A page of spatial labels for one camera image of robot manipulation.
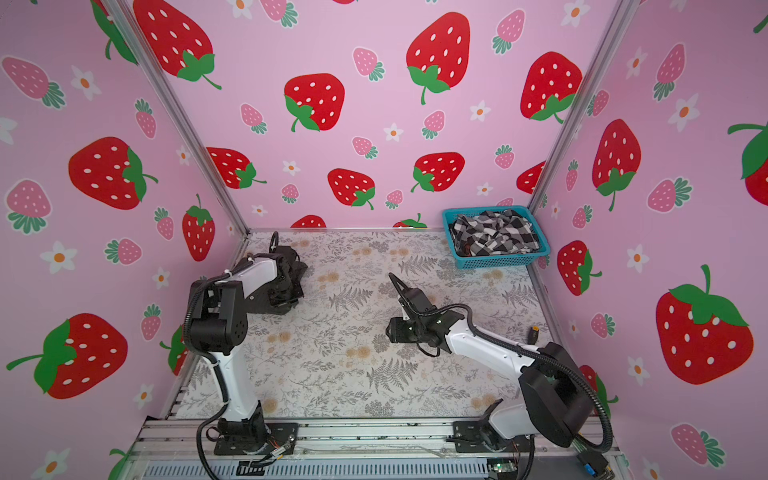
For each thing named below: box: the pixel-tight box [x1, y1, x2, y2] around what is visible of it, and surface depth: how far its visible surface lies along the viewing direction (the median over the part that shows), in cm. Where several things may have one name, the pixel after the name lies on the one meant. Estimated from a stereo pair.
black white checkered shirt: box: [448, 209, 539, 257], surface depth 109 cm
